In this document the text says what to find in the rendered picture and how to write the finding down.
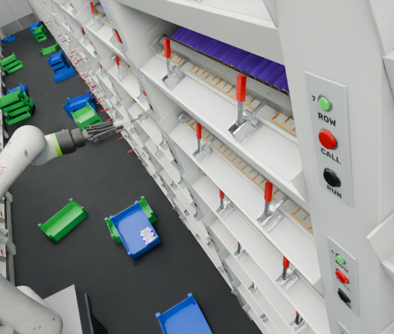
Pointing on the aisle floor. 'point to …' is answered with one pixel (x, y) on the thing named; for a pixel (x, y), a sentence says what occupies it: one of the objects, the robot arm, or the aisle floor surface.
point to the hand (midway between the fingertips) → (122, 124)
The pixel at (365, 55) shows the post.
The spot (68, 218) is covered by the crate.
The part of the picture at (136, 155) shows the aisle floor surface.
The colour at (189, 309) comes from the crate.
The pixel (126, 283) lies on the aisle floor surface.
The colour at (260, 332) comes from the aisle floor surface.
